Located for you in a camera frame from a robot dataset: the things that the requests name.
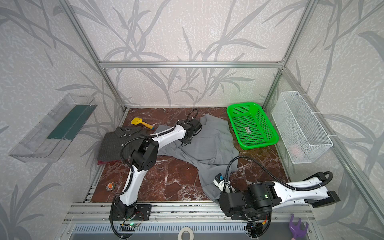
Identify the yellow toy hammer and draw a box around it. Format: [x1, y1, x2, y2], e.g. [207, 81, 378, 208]
[131, 118, 154, 130]

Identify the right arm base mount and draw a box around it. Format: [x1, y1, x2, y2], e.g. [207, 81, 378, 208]
[231, 212, 272, 239]

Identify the clear acrylic wall shelf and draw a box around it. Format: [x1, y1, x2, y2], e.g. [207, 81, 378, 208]
[9, 94, 97, 163]

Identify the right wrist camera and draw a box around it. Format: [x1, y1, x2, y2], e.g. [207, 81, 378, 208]
[214, 173, 235, 193]

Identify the white wire mesh basket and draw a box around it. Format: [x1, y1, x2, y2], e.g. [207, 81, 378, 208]
[272, 91, 333, 164]

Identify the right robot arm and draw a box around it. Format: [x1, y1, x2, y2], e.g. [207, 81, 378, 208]
[214, 156, 340, 223]

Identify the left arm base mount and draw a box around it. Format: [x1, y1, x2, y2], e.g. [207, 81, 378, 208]
[109, 204, 152, 232]

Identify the light grey long sleeve shirt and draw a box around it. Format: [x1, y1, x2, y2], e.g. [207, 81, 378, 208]
[158, 114, 239, 203]

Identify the pink item in wire basket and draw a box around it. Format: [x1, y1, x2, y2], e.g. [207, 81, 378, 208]
[290, 144, 304, 159]

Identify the white tape roll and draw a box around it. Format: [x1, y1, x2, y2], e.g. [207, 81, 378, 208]
[178, 227, 195, 240]

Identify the purple plastic toy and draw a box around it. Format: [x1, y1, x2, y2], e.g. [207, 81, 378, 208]
[289, 214, 309, 240]

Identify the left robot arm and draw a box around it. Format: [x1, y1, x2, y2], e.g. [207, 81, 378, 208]
[109, 108, 202, 223]

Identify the green plastic basket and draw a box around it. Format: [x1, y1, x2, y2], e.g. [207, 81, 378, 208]
[227, 102, 279, 150]

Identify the small orange round object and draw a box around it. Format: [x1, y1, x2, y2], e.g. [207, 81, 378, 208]
[106, 182, 116, 192]

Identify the dark striped folded shirt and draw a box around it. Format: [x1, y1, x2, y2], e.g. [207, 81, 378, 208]
[97, 127, 146, 165]

